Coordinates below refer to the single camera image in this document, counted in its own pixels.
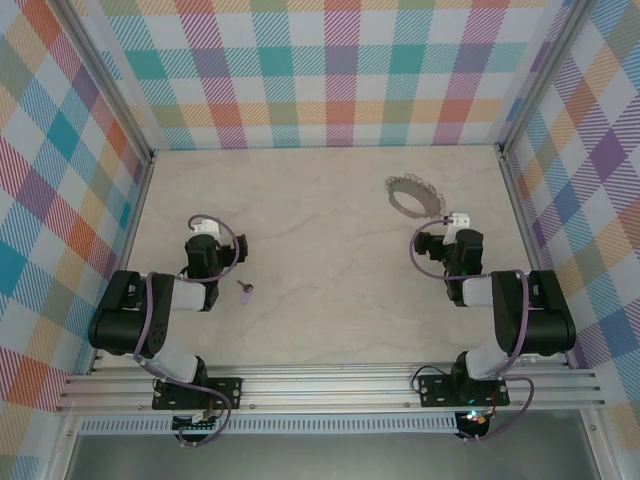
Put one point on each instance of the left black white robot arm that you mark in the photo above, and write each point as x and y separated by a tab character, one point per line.
125	320

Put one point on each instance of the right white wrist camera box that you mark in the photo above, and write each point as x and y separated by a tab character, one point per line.
459	219

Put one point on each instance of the aluminium mounting rail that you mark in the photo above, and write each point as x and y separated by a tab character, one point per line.
325	385

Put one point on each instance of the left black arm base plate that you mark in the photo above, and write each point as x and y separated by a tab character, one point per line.
227	387

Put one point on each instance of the aluminium side rail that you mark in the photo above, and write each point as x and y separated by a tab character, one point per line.
522	220
137	210

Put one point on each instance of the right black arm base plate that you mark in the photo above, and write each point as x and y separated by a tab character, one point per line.
435	390

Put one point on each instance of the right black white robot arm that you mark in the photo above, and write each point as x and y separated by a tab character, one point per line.
540	320

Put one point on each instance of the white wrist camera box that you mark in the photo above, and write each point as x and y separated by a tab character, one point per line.
459	219
206	226

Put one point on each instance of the aluminium frame post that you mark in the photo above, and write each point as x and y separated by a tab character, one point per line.
113	75
540	75

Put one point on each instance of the small circuit board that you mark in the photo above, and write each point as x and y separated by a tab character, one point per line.
197	425
472	417

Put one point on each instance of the purple headed key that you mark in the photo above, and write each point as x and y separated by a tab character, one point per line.
245	298

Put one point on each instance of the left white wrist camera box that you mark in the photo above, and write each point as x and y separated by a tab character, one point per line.
206	226

